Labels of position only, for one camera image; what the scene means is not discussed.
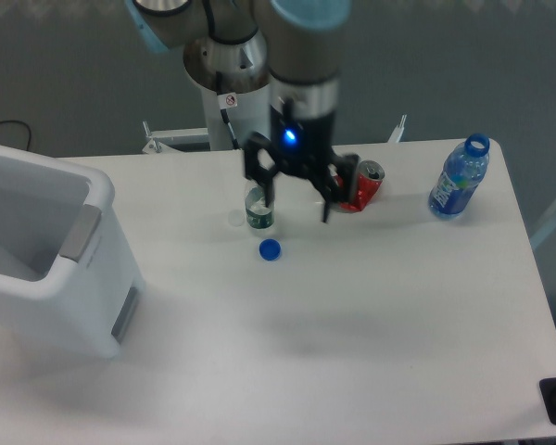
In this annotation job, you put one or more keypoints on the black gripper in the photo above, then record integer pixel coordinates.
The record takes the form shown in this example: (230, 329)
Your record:
(300, 145)

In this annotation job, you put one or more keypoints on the white trash can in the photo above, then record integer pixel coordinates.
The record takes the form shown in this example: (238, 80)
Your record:
(68, 276)

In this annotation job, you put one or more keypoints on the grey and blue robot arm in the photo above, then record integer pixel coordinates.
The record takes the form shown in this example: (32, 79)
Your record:
(270, 73)

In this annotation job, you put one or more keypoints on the crushed red soda can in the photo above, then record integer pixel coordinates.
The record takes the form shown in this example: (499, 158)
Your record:
(370, 177)

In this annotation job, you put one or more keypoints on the blue bottle cap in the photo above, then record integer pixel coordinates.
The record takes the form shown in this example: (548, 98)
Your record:
(270, 249)

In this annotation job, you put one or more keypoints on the clear plastic bottle green label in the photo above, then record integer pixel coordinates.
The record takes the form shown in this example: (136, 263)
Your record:
(259, 215)

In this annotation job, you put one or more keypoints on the blue plastic drink bottle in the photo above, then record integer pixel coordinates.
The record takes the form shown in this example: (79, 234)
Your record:
(462, 172)

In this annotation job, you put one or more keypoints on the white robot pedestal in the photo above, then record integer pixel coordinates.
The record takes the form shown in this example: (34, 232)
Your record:
(164, 141)

